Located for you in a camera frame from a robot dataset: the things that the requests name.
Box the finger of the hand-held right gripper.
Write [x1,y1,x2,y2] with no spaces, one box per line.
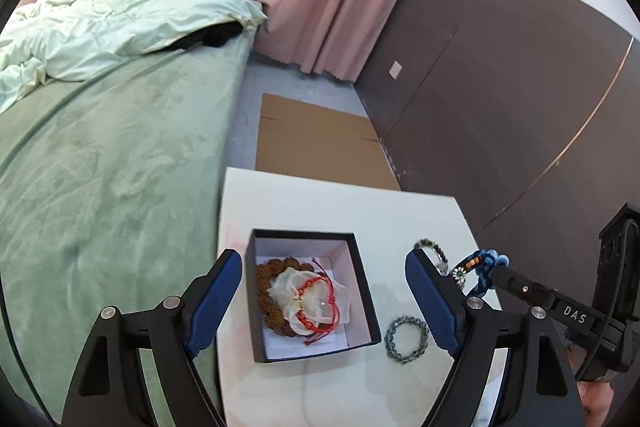
[487,257,603,332]

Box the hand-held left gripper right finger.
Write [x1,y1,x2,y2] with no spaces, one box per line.
[404,248,586,427]

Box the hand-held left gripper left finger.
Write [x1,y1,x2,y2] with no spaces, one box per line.
[60,248,244,427]

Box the blue braided cord bracelet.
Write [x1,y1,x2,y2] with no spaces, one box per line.
[451,249,512,299]

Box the black jewelry box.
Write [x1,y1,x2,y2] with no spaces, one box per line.
[244,229,383,364]

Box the person's right hand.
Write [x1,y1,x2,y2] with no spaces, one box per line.
[575,369,618,427]

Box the white organza pouch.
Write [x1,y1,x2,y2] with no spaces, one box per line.
[267,267,351,338]

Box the green velvet bed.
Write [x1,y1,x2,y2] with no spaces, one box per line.
[0,27,258,413]

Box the flat cardboard sheet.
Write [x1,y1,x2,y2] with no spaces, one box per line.
[255,93,402,192]

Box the pale green duvet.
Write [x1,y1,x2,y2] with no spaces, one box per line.
[0,0,268,115]

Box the grey-blue bead bracelet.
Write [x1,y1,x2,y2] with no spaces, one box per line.
[385,315,431,359]

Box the brown wooden bead bracelet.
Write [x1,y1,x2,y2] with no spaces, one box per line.
[255,256,303,335]

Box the dark mixed bead bracelet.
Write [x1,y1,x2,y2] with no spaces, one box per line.
[414,238,452,277]

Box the red cord bracelet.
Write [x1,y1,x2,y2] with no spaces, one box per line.
[295,258,342,347]

